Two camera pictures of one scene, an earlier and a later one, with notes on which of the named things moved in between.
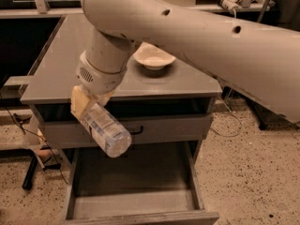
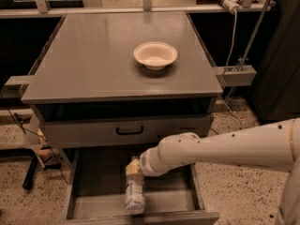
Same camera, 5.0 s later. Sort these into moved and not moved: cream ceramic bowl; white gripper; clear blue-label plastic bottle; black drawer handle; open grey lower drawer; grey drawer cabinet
Moved: white gripper; clear blue-label plastic bottle
Not moved: open grey lower drawer; black drawer handle; cream ceramic bowl; grey drawer cabinet
